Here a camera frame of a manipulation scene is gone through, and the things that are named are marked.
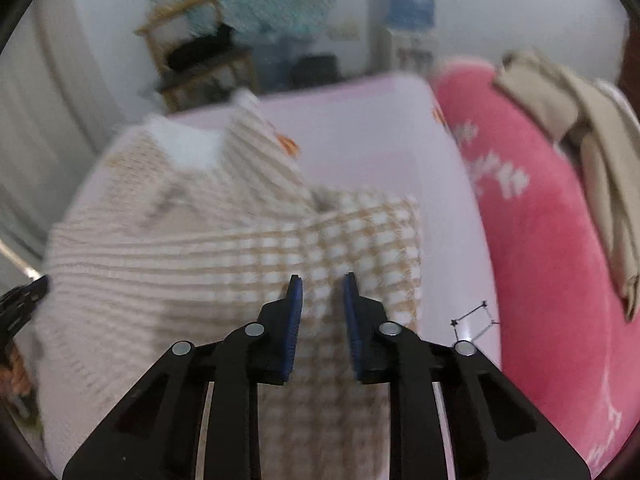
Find beige white houndstooth coat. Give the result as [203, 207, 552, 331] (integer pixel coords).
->
[35, 91, 421, 479]

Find beige clothes pile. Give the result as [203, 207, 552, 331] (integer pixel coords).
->
[494, 50, 639, 321]

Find person left hand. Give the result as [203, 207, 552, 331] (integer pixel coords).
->
[0, 342, 32, 399]

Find pink bed sheet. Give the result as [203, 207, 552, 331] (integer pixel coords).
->
[34, 71, 502, 480]

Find white curtain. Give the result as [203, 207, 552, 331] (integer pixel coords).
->
[1, 0, 124, 284]

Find black bin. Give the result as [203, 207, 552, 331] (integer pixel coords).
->
[290, 54, 341, 89]

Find pink floral blanket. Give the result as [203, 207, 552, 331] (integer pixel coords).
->
[432, 58, 639, 474]

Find white water dispenser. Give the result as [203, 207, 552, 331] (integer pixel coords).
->
[368, 0, 438, 77]

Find wooden chair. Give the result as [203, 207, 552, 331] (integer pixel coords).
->
[134, 0, 260, 114]

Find black garment on chair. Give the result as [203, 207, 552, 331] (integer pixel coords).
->
[166, 23, 235, 73]

